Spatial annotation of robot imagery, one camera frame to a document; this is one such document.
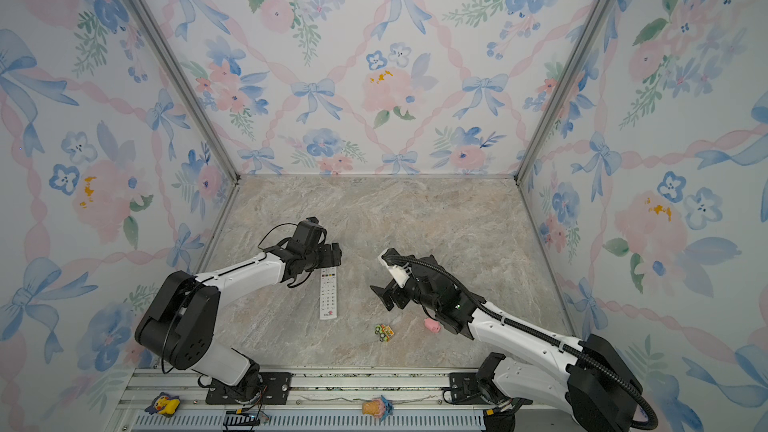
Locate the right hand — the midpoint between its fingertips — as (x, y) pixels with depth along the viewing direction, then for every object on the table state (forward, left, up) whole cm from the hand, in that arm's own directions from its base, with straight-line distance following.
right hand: (384, 271), depth 79 cm
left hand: (+11, +17, -8) cm, 22 cm away
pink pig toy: (-10, -13, -12) cm, 21 cm away
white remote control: (-1, +17, -12) cm, 21 cm away
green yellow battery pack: (-11, 0, -13) cm, 17 cm away
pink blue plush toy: (-29, +1, -11) cm, 31 cm away
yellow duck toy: (-29, +51, -11) cm, 60 cm away
